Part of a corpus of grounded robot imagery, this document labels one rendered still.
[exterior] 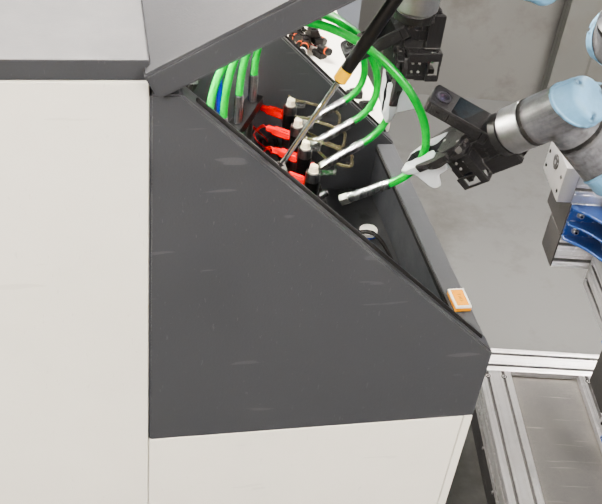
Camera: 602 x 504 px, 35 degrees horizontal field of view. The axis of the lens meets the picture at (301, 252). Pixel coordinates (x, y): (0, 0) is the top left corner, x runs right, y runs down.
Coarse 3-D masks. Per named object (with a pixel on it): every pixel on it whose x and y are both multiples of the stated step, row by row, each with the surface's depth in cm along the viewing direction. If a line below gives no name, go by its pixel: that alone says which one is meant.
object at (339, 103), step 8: (256, 56) 186; (256, 64) 188; (256, 72) 189; (256, 80) 190; (360, 80) 194; (248, 88) 191; (256, 88) 191; (360, 88) 195; (248, 96) 192; (256, 96) 192; (352, 96) 196; (336, 104) 197; (344, 104) 197; (328, 112) 197; (304, 120) 198
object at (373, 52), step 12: (312, 24) 151; (324, 24) 151; (348, 36) 151; (372, 48) 152; (384, 60) 152; (216, 72) 160; (396, 72) 153; (216, 84) 161; (408, 84) 154; (408, 96) 155; (420, 108) 156; (420, 120) 157; (420, 156) 161; (396, 180) 165
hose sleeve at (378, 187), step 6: (384, 180) 166; (366, 186) 168; (372, 186) 167; (378, 186) 166; (384, 186) 166; (348, 192) 169; (354, 192) 168; (360, 192) 168; (366, 192) 167; (372, 192) 167; (378, 192) 167; (348, 198) 169; (354, 198) 168; (360, 198) 168
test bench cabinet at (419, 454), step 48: (240, 432) 166; (288, 432) 168; (336, 432) 170; (384, 432) 173; (432, 432) 175; (192, 480) 172; (240, 480) 174; (288, 480) 177; (336, 480) 179; (384, 480) 182; (432, 480) 185
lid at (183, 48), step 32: (160, 0) 131; (192, 0) 127; (224, 0) 123; (256, 0) 119; (288, 0) 116; (320, 0) 116; (352, 0) 117; (160, 32) 124; (192, 32) 120; (224, 32) 117; (256, 32) 117; (288, 32) 118; (160, 64) 118; (192, 64) 118; (224, 64) 119; (160, 96) 120
